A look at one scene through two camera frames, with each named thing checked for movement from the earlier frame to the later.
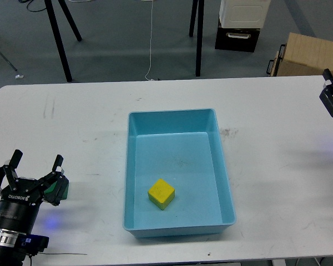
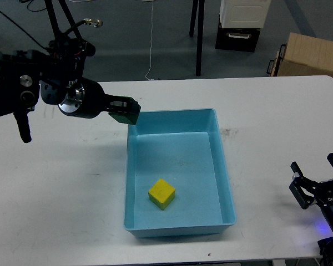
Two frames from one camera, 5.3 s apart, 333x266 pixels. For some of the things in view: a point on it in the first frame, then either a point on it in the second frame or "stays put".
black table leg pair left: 57,34 stays put
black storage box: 240,39 stays put
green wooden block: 51,188 -> 130,118
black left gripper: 20,201 -> 85,98
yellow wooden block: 161,193 stays put
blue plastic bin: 184,148 stays put
